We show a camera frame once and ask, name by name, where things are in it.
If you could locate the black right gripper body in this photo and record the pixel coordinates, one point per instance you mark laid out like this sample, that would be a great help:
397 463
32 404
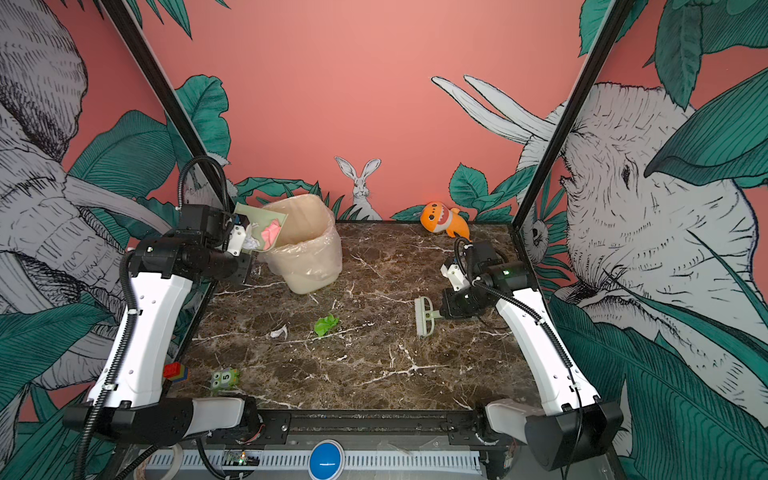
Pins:
467 303

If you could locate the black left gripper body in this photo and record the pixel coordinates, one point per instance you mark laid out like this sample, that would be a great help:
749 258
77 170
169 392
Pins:
225 264

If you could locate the green hand brush white bristles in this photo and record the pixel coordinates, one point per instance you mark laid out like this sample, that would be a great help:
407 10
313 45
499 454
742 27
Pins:
425 316

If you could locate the white paper front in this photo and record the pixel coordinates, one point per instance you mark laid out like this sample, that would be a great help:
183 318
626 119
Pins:
250 242

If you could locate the green plastic dustpan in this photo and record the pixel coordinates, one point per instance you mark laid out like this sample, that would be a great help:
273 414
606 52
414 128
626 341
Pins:
253 219

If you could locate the pink paper scrap front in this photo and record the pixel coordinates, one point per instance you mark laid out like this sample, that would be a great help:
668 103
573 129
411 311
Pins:
269 234

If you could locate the beige bin with plastic liner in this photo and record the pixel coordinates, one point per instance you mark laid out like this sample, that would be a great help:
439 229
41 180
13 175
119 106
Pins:
308 251

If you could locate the green paper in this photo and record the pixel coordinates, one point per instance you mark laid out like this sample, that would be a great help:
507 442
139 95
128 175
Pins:
325 325

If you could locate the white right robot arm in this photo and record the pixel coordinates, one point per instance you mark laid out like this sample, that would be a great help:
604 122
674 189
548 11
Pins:
574 422

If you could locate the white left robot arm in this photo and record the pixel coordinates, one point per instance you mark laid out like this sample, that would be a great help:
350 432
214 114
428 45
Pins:
127 403

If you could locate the white paper scrap left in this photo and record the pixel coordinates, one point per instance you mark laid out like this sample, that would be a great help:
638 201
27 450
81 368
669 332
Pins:
280 333

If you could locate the red toy block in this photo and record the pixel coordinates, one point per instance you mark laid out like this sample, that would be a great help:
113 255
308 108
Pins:
175 372

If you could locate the green frog toy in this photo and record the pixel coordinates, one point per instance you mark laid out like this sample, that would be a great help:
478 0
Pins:
225 380

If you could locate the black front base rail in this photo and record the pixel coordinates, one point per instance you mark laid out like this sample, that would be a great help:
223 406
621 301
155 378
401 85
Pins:
460 427

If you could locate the white slotted cable duct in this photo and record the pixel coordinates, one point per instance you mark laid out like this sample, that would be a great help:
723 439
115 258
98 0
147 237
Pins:
459 462

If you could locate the black left corner frame post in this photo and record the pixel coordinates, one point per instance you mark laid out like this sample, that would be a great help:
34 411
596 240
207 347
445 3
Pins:
127 26

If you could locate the black corner frame post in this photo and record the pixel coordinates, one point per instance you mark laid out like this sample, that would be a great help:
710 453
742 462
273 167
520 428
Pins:
616 15
127 26

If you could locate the black right corner frame post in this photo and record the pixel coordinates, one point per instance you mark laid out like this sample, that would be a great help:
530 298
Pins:
616 15

